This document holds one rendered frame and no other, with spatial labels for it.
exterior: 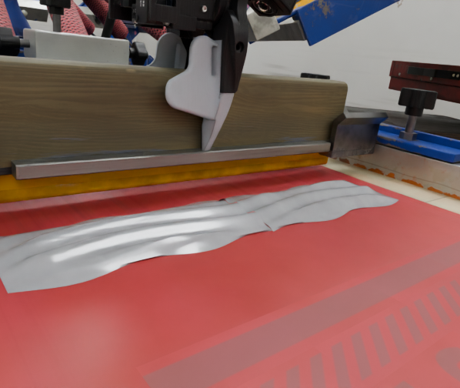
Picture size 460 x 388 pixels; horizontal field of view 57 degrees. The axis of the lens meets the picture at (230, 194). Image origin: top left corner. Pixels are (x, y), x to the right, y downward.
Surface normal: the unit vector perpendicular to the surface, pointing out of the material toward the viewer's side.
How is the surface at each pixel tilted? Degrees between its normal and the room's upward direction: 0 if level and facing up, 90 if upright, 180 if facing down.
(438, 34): 90
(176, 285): 0
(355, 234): 0
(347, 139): 90
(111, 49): 90
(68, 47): 90
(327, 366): 0
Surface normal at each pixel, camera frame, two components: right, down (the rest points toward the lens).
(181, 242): 0.45, -0.50
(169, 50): 0.55, 0.43
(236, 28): 0.62, 0.12
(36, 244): 0.52, -0.66
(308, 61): -0.78, 0.12
